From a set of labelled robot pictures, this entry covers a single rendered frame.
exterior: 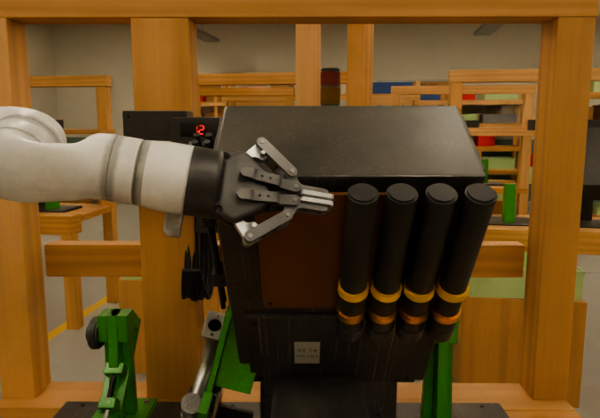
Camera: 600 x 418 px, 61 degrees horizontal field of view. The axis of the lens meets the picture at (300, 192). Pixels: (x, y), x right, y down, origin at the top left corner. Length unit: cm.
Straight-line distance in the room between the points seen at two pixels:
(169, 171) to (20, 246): 99
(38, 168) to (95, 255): 98
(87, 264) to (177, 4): 73
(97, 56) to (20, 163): 1215
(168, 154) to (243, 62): 1086
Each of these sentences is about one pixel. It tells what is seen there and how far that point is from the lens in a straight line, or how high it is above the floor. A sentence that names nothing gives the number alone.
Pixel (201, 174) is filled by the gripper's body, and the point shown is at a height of 155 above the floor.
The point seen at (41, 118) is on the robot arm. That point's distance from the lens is 59.
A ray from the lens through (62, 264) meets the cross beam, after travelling 155.
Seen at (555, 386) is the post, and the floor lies 92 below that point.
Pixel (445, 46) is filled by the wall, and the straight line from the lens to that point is 1110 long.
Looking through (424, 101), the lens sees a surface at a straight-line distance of 1023.
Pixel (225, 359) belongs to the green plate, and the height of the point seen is 117.
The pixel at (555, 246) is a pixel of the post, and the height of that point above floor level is 130.
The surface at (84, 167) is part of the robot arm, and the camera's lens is 54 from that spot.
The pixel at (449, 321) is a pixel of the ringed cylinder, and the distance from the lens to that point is 82.
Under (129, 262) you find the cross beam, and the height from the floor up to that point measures 123.
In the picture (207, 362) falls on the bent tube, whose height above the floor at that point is 110.
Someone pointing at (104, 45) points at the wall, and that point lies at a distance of 1263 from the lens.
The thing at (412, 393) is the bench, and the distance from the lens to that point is 151.
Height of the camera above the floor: 160
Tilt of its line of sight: 8 degrees down
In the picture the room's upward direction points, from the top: straight up
